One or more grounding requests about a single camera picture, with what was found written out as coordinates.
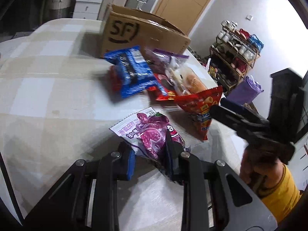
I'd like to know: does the woven laundry basket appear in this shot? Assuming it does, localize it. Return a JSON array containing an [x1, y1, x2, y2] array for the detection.
[[52, 0, 72, 11]]

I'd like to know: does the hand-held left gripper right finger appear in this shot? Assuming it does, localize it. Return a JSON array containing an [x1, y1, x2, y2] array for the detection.
[[164, 131, 280, 231]]

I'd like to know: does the wooden door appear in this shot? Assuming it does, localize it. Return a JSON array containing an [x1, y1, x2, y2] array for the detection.
[[154, 0, 222, 36]]

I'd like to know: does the blue cookie packet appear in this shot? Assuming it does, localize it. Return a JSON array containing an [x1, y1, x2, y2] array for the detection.
[[103, 45, 162, 99]]

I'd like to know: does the purple fruit snack packet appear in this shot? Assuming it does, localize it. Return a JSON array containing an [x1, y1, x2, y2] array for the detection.
[[109, 106, 192, 166]]

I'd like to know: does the person's right forearm yellow sleeve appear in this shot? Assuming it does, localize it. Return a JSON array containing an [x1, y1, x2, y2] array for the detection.
[[261, 164, 302, 223]]

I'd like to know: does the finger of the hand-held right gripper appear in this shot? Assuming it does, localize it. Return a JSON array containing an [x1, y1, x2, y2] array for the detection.
[[209, 105, 265, 135], [220, 99, 269, 126]]

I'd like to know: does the red chips packet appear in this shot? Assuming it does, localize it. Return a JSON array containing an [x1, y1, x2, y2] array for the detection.
[[174, 85, 224, 141]]

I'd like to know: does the person's right hand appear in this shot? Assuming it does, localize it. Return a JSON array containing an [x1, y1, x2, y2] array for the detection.
[[241, 144, 284, 195]]

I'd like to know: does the white desk with drawers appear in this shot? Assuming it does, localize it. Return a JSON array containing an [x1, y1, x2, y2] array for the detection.
[[38, 0, 109, 21]]

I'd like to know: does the cardboard box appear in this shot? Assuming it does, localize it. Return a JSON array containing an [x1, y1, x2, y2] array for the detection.
[[100, 3, 192, 58]]

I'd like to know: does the purple-edged candy packet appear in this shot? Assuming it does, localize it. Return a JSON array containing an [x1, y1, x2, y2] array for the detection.
[[144, 48, 189, 77]]

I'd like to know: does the red cookie packet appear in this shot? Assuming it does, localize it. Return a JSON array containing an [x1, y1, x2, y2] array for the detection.
[[148, 73, 183, 101]]

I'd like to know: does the purple gift bag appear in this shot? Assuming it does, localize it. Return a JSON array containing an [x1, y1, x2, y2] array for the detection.
[[227, 76, 264, 106]]

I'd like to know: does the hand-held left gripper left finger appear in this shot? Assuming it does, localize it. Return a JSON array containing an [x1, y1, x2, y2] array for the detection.
[[24, 141, 136, 231]]

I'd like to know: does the clear bread packet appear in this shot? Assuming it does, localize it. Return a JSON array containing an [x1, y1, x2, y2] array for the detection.
[[174, 66, 208, 95]]

